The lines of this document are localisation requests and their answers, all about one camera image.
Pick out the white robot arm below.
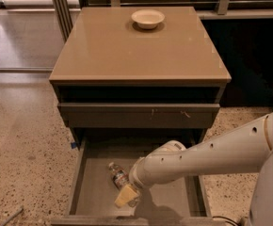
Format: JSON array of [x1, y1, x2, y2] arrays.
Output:
[[115, 112, 273, 226]]

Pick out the black cable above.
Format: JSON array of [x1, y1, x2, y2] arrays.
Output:
[[211, 215, 240, 226]]

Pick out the grey drawer cabinet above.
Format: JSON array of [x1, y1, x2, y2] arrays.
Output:
[[48, 6, 233, 226]]

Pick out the blue tape piece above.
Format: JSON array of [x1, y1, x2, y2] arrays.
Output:
[[70, 142, 77, 149]]

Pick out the white paper bowl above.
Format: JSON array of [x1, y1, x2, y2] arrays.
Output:
[[131, 9, 165, 29]]

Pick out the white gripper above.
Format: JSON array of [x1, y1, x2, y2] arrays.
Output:
[[115, 157, 150, 208]]

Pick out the clear plastic water bottle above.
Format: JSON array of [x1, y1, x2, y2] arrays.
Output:
[[107, 161, 142, 208]]

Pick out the grey metal rod on floor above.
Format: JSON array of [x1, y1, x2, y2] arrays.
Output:
[[0, 207, 24, 226]]

